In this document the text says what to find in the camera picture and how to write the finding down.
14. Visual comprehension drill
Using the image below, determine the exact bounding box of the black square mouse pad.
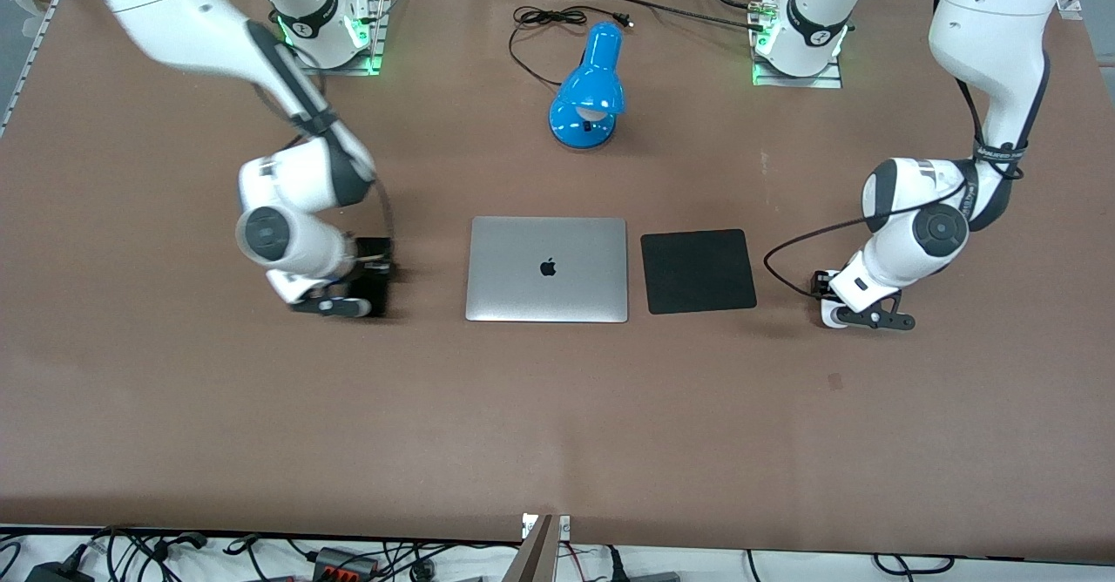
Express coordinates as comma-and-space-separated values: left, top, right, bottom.
640, 229, 758, 315

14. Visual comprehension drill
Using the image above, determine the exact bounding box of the silver laptop with apple logo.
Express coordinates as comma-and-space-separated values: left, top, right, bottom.
465, 216, 629, 323

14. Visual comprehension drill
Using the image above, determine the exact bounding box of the black adapter with red buttons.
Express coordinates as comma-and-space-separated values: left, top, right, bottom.
312, 546, 381, 581

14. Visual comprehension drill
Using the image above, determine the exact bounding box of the blue desk lamp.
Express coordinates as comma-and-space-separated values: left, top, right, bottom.
548, 22, 626, 151

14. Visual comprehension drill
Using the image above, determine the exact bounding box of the black power adapter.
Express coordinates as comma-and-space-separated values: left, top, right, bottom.
24, 559, 95, 582

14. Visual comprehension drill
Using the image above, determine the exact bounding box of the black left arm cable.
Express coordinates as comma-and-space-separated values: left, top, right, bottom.
764, 55, 1051, 297

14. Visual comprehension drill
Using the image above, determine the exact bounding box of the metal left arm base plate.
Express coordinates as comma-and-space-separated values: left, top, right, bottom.
750, 0, 845, 90

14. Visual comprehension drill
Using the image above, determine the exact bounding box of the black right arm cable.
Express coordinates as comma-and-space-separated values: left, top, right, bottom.
247, 20, 395, 262

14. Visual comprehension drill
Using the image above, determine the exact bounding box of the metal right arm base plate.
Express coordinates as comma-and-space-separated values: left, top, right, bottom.
327, 0, 395, 76

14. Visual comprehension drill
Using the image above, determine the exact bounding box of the black lamp power cable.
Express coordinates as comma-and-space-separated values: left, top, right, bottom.
508, 5, 635, 89

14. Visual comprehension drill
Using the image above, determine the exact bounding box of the brown wooden post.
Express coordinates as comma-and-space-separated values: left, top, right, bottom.
501, 514, 558, 582

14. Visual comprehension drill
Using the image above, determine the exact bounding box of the black cable to arm base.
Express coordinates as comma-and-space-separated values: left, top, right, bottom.
554, 0, 772, 34

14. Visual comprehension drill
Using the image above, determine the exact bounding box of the red thin wire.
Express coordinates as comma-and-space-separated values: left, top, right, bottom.
557, 540, 606, 567

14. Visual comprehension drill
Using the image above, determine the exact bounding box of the aluminium frame rail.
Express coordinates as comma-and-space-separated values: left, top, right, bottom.
0, 0, 91, 139

